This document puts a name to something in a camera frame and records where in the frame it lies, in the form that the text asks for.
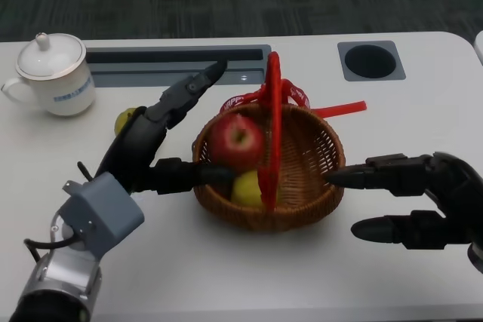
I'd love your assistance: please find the green pear with stem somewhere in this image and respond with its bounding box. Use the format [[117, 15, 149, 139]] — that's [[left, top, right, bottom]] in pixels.
[[115, 107, 139, 136]]

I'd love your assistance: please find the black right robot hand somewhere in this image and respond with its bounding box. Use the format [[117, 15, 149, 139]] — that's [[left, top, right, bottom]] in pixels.
[[324, 151, 483, 251]]

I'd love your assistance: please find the white ceramic mug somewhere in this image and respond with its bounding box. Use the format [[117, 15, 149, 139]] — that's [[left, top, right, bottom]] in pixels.
[[1, 54, 96, 118]]

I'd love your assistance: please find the yellow-green pear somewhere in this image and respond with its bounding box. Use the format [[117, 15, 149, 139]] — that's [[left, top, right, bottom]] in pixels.
[[230, 170, 278, 209]]

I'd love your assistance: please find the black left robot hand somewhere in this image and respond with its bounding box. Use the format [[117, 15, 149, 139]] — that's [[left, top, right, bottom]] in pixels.
[[96, 60, 237, 197]]

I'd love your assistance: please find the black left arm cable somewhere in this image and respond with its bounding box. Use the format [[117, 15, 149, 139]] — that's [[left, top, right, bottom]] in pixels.
[[23, 238, 54, 262]]

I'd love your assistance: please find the red printed ribbon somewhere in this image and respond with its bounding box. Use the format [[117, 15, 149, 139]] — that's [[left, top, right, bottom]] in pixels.
[[220, 79, 368, 118]]

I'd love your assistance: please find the red apple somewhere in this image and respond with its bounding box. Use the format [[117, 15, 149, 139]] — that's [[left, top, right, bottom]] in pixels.
[[208, 112, 265, 172]]

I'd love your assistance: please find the white mug lid with knob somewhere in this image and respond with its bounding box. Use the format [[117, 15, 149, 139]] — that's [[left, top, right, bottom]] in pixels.
[[15, 32, 87, 81]]

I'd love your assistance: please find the grey left wrist camera housing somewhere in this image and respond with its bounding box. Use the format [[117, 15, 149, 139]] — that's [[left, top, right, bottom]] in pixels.
[[62, 171, 145, 261]]

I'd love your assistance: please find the wicker basket with red handle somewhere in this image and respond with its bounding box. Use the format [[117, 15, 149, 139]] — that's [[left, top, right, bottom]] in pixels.
[[192, 51, 346, 233]]

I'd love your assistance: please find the white neighbouring table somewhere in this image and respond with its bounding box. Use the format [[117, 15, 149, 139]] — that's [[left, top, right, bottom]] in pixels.
[[473, 29, 483, 66]]

